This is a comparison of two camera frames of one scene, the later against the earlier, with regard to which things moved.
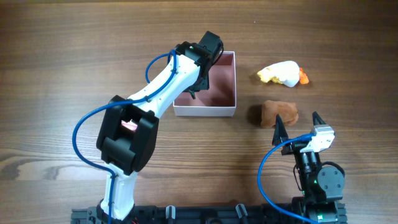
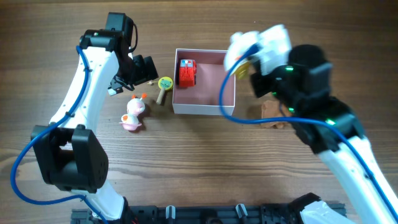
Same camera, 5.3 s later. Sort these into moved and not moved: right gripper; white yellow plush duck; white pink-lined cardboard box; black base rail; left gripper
Moved: left gripper; right gripper; white yellow plush duck
Not moved: white pink-lined cardboard box; black base rail
